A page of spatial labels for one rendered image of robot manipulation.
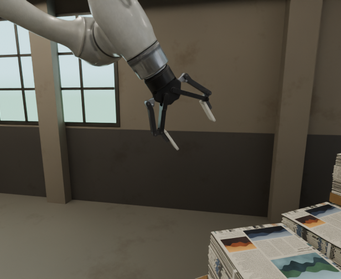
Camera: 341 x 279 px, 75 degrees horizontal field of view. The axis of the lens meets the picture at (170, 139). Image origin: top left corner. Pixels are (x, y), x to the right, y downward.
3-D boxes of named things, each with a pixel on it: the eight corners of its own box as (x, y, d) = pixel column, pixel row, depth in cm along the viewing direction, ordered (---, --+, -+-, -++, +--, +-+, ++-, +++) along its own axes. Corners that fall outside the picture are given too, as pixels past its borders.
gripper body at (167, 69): (164, 61, 60) (181, 89, 64) (138, 79, 59) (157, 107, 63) (172, 61, 53) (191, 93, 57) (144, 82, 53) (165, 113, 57)
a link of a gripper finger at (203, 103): (199, 101, 64) (200, 99, 64) (209, 119, 68) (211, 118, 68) (203, 103, 62) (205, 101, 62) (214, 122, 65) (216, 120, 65)
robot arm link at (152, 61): (124, 61, 57) (137, 81, 60) (129, 62, 49) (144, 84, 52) (152, 41, 58) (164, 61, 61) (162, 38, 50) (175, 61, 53)
